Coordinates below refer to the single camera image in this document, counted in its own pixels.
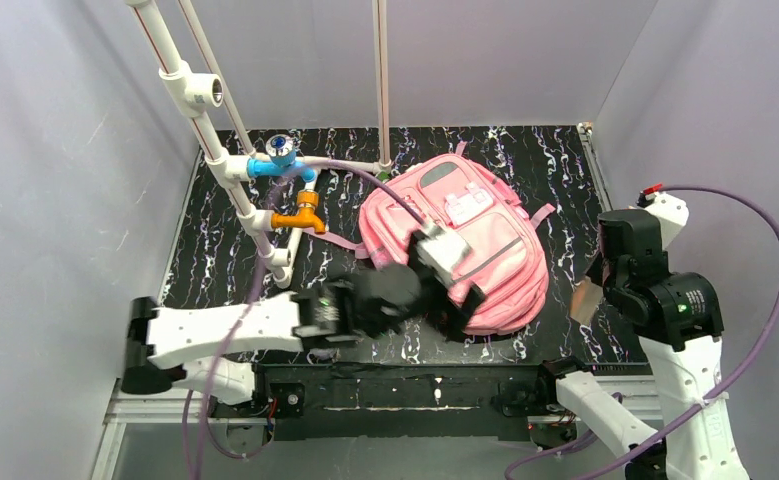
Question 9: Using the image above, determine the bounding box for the black front mounting rail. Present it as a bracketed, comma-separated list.
[209, 363, 579, 445]

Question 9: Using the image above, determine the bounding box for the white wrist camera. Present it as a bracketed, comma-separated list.
[413, 221, 472, 288]
[637, 184, 689, 250]

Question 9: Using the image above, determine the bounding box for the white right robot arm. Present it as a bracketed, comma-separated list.
[540, 209, 749, 479]

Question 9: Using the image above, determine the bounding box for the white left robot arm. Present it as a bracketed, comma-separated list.
[120, 256, 486, 405]

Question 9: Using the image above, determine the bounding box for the blue plastic tap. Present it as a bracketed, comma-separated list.
[246, 134, 318, 183]

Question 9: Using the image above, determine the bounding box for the white PVC pipe frame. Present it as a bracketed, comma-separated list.
[125, 0, 393, 288]

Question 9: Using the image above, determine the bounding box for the orange plastic tap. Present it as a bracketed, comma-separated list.
[270, 189, 327, 235]

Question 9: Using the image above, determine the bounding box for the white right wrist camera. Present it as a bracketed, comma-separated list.
[637, 184, 689, 250]

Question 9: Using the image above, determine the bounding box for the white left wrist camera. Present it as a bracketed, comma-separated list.
[413, 221, 472, 288]

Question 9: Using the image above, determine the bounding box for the orange book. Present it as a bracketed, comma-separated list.
[569, 257, 603, 326]

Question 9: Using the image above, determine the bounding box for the pink student backpack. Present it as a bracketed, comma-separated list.
[320, 142, 555, 335]

